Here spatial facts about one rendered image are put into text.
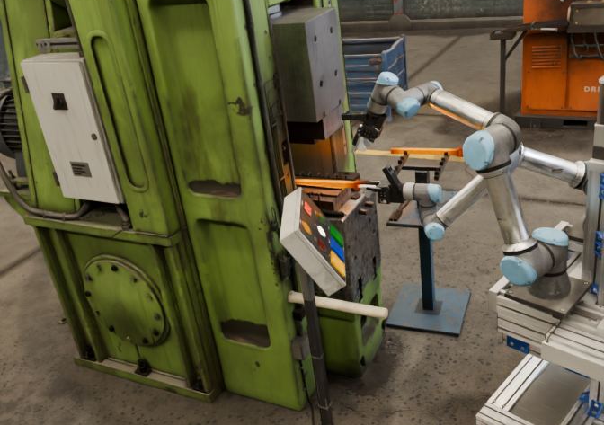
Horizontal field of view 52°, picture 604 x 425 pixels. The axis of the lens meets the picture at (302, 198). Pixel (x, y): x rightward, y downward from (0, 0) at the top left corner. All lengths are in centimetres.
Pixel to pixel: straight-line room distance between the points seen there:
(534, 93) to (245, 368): 402
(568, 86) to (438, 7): 474
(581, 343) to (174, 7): 187
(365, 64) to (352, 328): 391
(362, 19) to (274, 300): 866
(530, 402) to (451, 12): 825
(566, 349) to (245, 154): 134
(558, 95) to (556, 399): 374
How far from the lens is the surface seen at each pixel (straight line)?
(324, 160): 309
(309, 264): 216
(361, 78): 655
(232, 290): 294
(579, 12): 579
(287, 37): 249
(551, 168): 274
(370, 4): 1091
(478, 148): 209
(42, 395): 375
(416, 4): 1062
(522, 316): 247
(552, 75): 609
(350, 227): 278
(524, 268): 216
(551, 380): 297
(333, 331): 312
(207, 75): 249
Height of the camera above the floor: 219
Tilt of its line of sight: 26 degrees down
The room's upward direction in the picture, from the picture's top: 8 degrees counter-clockwise
